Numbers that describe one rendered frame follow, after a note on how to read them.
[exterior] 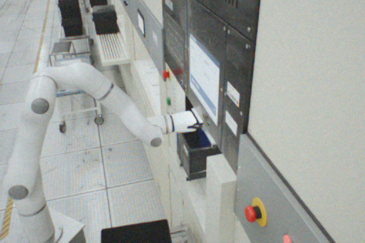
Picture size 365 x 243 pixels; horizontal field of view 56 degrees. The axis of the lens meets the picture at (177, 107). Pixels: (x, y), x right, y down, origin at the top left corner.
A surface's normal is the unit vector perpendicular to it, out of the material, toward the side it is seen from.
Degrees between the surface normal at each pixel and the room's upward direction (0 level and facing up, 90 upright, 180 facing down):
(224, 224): 90
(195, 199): 0
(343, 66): 90
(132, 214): 0
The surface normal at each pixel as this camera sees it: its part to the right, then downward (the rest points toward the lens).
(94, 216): -0.03, -0.86
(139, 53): 0.26, 0.49
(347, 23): -0.96, 0.15
